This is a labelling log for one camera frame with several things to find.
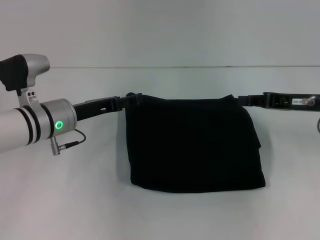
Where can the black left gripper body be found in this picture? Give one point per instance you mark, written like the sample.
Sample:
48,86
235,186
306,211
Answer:
95,108

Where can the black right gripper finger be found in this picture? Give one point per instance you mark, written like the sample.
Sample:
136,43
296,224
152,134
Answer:
250,100

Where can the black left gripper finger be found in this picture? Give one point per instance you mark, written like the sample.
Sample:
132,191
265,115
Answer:
128,102

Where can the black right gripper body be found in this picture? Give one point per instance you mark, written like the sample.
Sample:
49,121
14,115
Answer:
290,101

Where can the black t-shirt with white print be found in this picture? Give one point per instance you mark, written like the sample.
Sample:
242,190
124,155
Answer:
192,142

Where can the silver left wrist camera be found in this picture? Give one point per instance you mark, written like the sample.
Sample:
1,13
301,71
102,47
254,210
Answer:
25,72

